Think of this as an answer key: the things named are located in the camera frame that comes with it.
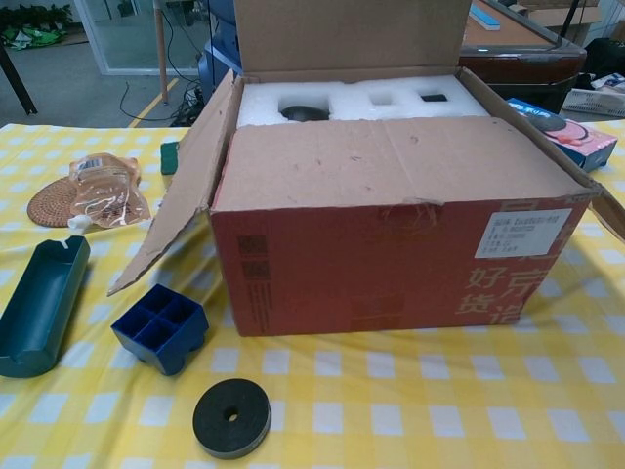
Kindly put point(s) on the red cardboard shipping box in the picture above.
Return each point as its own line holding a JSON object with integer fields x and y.
{"x": 342, "y": 268}

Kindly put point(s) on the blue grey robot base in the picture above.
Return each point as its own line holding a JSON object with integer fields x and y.
{"x": 217, "y": 73}

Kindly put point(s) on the blue four-compartment holder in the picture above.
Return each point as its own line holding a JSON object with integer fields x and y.
{"x": 166, "y": 337}

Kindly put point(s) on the blue pink package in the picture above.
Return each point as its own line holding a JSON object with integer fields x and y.
{"x": 586, "y": 141}

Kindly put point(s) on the black rounded device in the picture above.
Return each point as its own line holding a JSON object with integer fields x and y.
{"x": 303, "y": 114}

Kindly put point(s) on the white foam packing insert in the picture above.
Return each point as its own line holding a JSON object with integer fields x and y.
{"x": 351, "y": 105}

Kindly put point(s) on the green yellow scrub sponge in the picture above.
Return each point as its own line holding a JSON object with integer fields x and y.
{"x": 170, "y": 156}

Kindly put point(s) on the yellow white checkered tablecloth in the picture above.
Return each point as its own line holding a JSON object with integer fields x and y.
{"x": 390, "y": 415}

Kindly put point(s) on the clear plastic spout pouch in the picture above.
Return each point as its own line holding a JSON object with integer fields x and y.
{"x": 107, "y": 195}

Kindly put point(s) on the black foam disc with hole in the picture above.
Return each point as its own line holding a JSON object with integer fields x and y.
{"x": 210, "y": 420}

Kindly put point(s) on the slanted wooden pole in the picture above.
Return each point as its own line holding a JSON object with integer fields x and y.
{"x": 161, "y": 49}

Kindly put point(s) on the round woven rattan coaster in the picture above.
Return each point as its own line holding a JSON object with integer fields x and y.
{"x": 49, "y": 205}

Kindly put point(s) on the dark wood mahjong table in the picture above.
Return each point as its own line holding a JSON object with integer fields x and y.
{"x": 527, "y": 63}

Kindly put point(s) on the blue white mahjong tile row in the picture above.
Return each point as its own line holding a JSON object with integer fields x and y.
{"x": 486, "y": 17}

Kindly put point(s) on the teal plastic trough tray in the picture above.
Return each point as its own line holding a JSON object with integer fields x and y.
{"x": 34, "y": 312}

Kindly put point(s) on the white framed glass partition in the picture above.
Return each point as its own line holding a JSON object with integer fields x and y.
{"x": 93, "y": 39}

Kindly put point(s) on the white plastic mesh basket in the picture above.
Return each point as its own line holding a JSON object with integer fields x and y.
{"x": 595, "y": 102}

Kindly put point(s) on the black slanted table leg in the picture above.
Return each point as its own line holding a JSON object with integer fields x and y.
{"x": 19, "y": 88}

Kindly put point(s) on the black bag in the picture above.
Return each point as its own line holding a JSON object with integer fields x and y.
{"x": 605, "y": 56}

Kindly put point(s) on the green plants and bags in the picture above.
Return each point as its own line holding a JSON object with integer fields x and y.
{"x": 29, "y": 29}

